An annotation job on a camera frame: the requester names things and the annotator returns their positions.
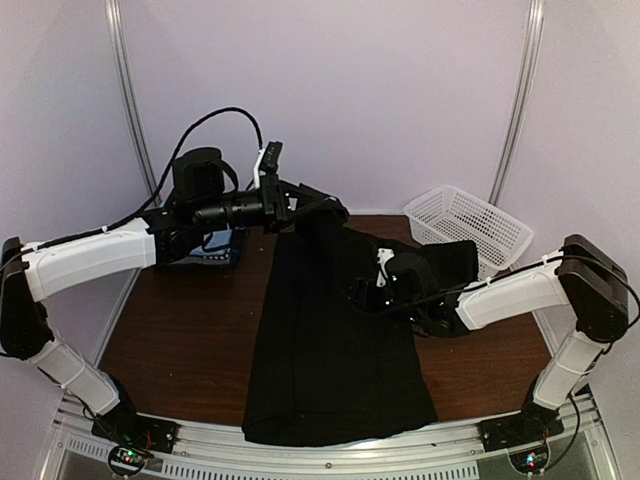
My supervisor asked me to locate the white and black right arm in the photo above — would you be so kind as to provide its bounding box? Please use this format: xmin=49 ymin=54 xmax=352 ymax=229
xmin=341 ymin=234 xmax=638 ymax=442

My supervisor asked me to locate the light blue folded shirt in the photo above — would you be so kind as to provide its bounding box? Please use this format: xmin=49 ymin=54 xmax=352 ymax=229
xmin=191 ymin=229 xmax=233 ymax=257

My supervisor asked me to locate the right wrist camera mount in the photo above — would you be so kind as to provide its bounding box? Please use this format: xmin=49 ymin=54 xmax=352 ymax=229
xmin=376 ymin=248 xmax=395 ymax=288

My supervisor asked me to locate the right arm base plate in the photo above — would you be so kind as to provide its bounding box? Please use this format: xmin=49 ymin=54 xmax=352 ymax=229
xmin=478 ymin=412 xmax=564 ymax=476

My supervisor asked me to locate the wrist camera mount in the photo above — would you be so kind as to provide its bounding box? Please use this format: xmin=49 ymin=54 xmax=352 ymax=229
xmin=376 ymin=248 xmax=395 ymax=288
xmin=252 ymin=141 xmax=283 ymax=188

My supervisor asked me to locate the black long sleeve shirt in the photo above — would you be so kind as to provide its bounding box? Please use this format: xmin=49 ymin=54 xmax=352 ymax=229
xmin=241 ymin=209 xmax=478 ymax=447

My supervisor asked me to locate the right aluminium corner post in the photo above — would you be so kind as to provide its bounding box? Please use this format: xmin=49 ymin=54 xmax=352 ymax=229
xmin=489 ymin=0 xmax=545 ymax=206

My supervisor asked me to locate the aluminium corner post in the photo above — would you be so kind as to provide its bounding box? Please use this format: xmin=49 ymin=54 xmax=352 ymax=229
xmin=104 ymin=0 xmax=158 ymax=195
xmin=489 ymin=0 xmax=545 ymax=206

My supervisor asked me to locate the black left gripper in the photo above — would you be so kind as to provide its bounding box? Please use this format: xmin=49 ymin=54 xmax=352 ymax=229
xmin=193 ymin=175 xmax=324 ymax=235

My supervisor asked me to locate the white plastic mesh basket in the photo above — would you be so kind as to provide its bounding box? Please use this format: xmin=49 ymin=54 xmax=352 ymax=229
xmin=403 ymin=185 xmax=534 ymax=280

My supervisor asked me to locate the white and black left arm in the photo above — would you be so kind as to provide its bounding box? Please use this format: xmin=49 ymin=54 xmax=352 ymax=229
xmin=1 ymin=142 xmax=343 ymax=444

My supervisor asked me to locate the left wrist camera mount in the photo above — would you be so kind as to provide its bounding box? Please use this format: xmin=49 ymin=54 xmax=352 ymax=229
xmin=252 ymin=141 xmax=283 ymax=188

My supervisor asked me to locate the left aluminium corner post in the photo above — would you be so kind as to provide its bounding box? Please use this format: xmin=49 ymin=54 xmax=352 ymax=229
xmin=104 ymin=0 xmax=158 ymax=195

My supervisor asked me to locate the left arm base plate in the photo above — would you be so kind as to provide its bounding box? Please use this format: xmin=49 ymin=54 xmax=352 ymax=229
xmin=91 ymin=415 xmax=179 ymax=477

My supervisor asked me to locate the aluminium front rail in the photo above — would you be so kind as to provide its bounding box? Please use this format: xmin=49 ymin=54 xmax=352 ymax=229
xmin=36 ymin=394 xmax=621 ymax=479

